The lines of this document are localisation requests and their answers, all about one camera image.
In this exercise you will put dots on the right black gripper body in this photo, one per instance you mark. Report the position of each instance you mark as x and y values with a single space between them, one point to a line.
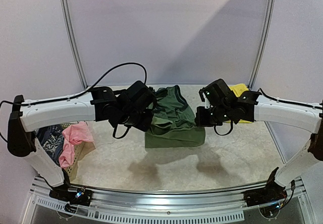
202 119

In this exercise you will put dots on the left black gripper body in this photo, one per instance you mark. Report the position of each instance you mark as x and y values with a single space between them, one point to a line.
133 120

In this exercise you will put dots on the olive green garment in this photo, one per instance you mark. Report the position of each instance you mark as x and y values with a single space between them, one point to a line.
173 124

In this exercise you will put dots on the yellow shorts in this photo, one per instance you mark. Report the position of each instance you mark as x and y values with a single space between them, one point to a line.
238 89

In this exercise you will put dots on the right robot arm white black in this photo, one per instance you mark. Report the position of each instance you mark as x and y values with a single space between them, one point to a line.
222 105

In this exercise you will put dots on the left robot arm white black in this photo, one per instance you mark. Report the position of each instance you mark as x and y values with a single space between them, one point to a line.
131 107

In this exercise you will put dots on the beige plastic laundry basket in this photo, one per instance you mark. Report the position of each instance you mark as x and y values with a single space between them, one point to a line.
80 151

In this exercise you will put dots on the pink garment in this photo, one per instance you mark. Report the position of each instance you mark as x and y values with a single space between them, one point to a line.
74 135

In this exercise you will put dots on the dark blue garment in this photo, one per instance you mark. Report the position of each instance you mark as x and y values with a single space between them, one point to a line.
52 140

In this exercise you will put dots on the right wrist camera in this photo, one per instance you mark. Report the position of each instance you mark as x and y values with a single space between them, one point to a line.
204 99

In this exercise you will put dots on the aluminium front rail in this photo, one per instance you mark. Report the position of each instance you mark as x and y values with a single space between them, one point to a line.
212 206

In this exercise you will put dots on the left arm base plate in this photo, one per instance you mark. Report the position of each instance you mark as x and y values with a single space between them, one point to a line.
73 195

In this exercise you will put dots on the right aluminium frame post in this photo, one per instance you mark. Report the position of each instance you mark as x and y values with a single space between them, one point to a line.
263 38

